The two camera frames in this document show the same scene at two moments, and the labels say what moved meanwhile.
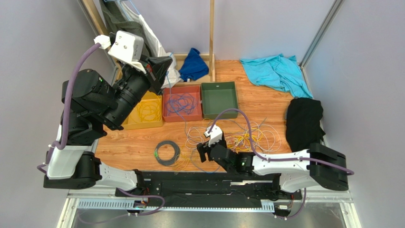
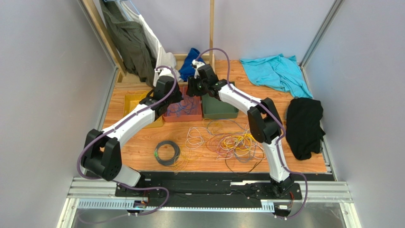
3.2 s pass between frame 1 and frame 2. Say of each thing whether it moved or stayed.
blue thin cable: moved
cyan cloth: stayed
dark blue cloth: stayed
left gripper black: moved
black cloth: stayed
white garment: stayed
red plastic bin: stayed
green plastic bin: stayed
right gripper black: moved
